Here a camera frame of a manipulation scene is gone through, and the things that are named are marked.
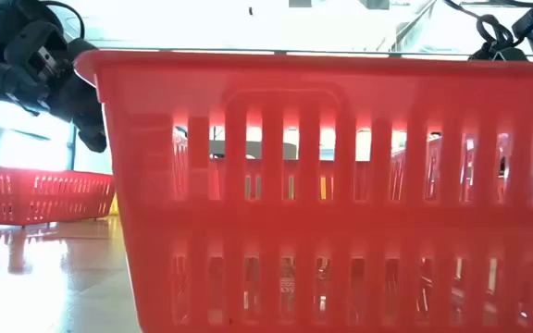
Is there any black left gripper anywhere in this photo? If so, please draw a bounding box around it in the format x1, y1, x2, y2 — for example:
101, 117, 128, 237
2, 20, 108, 154

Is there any large red slotted basket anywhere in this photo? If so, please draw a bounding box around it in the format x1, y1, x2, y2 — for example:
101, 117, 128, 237
74, 48, 533, 333

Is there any shallow red perforated basket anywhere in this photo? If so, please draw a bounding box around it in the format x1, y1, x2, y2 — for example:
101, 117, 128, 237
0, 166, 116, 228

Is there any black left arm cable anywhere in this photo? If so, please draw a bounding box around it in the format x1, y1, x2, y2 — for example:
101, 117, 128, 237
39, 0, 86, 42

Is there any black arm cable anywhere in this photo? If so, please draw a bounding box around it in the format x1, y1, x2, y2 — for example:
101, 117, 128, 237
441, 0, 530, 62
39, 0, 86, 42

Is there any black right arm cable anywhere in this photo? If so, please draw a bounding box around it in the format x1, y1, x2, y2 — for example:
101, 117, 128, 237
441, 0, 530, 62

